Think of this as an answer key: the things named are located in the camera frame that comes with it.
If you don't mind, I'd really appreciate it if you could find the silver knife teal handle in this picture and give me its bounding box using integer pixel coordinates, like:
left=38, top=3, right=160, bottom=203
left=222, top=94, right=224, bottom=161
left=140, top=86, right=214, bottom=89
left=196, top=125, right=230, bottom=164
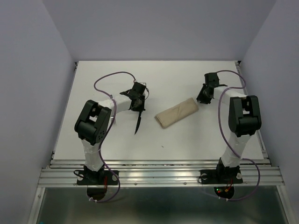
left=135, top=111, right=142, bottom=134

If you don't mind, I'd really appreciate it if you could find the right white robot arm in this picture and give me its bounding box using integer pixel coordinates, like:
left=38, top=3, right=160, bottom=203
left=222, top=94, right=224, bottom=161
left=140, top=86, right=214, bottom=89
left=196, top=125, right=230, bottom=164
left=196, top=72, right=262, bottom=182

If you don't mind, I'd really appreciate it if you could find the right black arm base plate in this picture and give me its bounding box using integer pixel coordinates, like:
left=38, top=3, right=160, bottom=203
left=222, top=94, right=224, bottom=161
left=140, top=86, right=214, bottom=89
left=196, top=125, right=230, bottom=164
left=198, top=169, right=243, bottom=185

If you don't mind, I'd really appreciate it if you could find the aluminium rail frame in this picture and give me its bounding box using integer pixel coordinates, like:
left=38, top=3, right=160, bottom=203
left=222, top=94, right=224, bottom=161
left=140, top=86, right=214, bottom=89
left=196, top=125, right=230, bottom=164
left=29, top=61, right=294, bottom=224

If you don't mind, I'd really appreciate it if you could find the beige cloth napkin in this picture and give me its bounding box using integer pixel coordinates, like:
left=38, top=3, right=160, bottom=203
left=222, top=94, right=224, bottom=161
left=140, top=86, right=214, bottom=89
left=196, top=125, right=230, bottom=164
left=155, top=98, right=199, bottom=129

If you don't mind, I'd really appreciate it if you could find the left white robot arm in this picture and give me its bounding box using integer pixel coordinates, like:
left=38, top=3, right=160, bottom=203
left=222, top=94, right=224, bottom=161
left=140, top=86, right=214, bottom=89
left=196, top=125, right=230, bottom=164
left=74, top=82, right=148, bottom=184

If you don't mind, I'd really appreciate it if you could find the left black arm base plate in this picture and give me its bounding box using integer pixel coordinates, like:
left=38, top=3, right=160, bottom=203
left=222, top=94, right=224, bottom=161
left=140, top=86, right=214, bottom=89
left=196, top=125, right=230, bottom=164
left=73, top=170, right=118, bottom=186

